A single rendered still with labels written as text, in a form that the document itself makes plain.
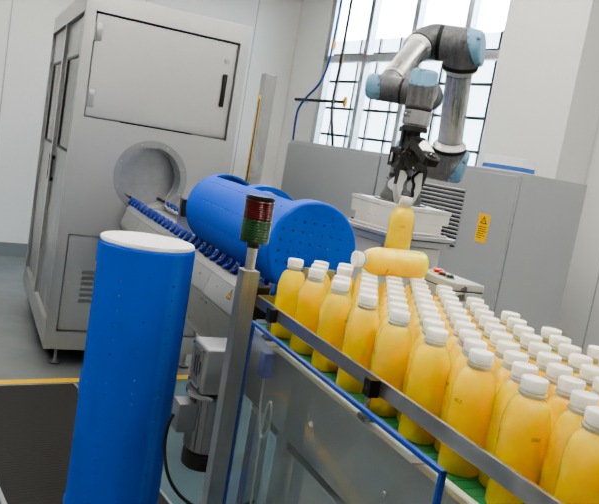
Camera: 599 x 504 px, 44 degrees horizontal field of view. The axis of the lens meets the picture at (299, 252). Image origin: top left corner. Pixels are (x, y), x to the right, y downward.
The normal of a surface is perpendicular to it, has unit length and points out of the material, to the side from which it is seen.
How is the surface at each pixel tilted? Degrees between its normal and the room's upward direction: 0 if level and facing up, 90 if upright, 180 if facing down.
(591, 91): 90
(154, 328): 90
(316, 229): 90
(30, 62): 90
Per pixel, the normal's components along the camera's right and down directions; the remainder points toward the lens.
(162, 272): 0.52, 0.20
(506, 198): -0.83, -0.07
